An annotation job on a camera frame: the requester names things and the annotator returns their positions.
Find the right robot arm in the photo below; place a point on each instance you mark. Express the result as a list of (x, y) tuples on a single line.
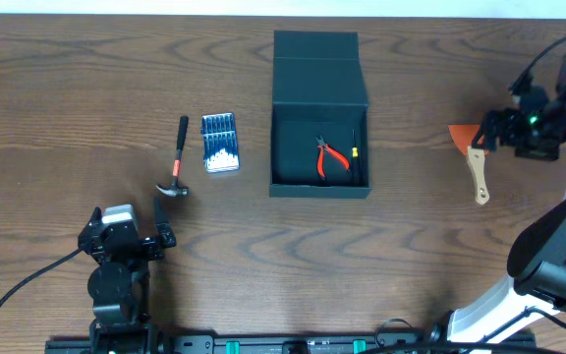
[(534, 286)]

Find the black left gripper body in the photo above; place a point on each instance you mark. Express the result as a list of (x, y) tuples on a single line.
[(141, 246)]

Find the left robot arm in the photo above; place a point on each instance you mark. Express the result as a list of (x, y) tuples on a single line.
[(119, 286)]

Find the orange scraper wooden handle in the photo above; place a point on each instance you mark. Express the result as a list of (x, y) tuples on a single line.
[(462, 137)]

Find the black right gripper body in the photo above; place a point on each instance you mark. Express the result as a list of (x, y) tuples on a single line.
[(539, 131)]

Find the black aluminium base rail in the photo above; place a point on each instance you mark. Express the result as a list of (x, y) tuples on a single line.
[(207, 344)]

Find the black handled claw hammer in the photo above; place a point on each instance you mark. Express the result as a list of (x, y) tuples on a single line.
[(175, 189)]

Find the dark green open box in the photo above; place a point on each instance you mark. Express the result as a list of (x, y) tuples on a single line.
[(318, 97)]

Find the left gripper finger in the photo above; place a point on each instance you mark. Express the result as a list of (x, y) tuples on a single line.
[(160, 219), (96, 215)]

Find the black yellow screwdriver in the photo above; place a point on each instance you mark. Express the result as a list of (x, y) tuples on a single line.
[(355, 162)]

